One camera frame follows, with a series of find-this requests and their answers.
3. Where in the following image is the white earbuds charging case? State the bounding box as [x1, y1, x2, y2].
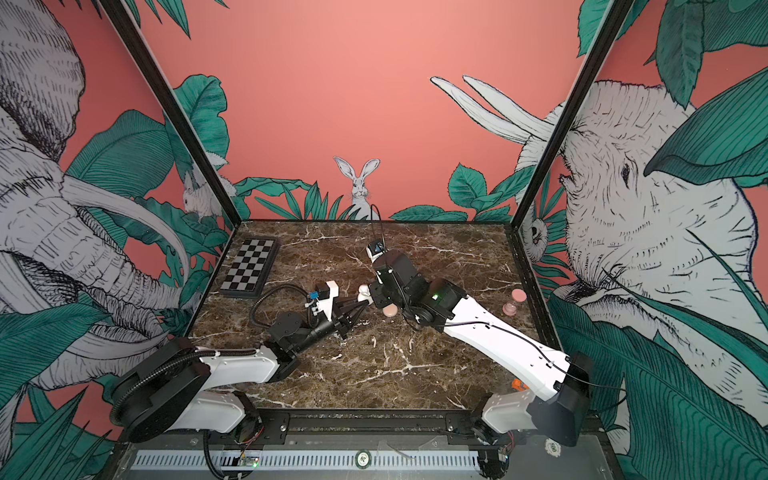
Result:
[357, 284, 373, 304]

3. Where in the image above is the small orange toy car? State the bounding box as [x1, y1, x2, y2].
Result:
[511, 378, 529, 391]

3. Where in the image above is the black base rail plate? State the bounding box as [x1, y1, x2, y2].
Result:
[233, 407, 601, 460]

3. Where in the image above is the black white checkerboard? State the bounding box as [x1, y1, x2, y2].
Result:
[219, 236, 280, 299]

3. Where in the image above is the pink hourglass timer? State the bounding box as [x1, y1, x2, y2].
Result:
[502, 288, 527, 317]

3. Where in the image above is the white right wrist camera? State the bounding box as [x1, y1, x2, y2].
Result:
[366, 239, 387, 263]

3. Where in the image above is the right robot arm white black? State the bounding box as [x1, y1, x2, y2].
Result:
[364, 207, 594, 447]

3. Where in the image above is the black metal frame post right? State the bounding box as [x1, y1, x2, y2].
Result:
[511, 0, 633, 230]

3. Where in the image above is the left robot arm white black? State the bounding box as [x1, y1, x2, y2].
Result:
[110, 281, 373, 444]

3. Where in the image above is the white slotted cable duct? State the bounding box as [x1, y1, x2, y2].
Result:
[130, 450, 479, 472]

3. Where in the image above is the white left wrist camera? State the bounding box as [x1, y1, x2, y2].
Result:
[306, 281, 339, 321]

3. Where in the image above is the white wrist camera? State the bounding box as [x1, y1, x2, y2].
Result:
[306, 281, 339, 321]
[366, 239, 387, 263]

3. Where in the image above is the pink round disc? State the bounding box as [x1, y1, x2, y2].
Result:
[382, 304, 399, 318]

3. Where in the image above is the black metal frame post left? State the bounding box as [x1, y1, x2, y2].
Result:
[99, 0, 241, 228]

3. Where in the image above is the black metal frame post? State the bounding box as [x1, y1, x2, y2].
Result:
[511, 0, 633, 230]
[99, 0, 241, 228]

